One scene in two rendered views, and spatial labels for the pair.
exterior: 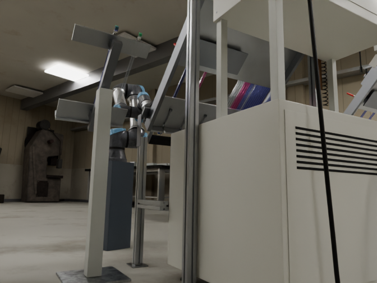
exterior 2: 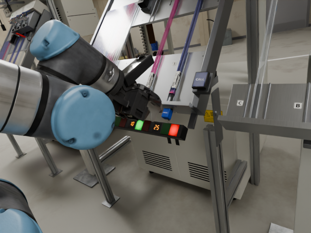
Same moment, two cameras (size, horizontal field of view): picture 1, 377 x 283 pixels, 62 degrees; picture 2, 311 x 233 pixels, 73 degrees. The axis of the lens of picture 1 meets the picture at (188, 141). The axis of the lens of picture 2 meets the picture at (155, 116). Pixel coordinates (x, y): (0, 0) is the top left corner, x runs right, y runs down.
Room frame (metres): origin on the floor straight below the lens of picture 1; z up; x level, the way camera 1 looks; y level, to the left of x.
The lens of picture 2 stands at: (1.95, 0.72, 0.95)
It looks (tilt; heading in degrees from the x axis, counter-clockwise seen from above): 23 degrees down; 252
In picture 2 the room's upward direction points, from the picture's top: 13 degrees counter-clockwise
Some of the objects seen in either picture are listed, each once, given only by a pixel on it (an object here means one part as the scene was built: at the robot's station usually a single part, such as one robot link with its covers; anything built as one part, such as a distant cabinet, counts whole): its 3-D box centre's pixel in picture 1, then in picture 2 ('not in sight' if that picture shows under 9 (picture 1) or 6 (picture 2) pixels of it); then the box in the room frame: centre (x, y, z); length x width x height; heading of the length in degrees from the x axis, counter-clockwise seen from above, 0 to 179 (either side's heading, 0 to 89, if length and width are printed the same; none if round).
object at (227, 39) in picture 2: not in sight; (219, 31); (-2.47, -4.81, 0.40); 0.83 x 0.67 x 0.80; 50
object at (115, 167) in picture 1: (113, 204); not in sight; (2.11, 0.49, 0.28); 0.18 x 0.18 x 0.55; 50
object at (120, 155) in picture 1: (115, 155); not in sight; (2.11, 0.49, 0.60); 0.15 x 0.15 x 0.10
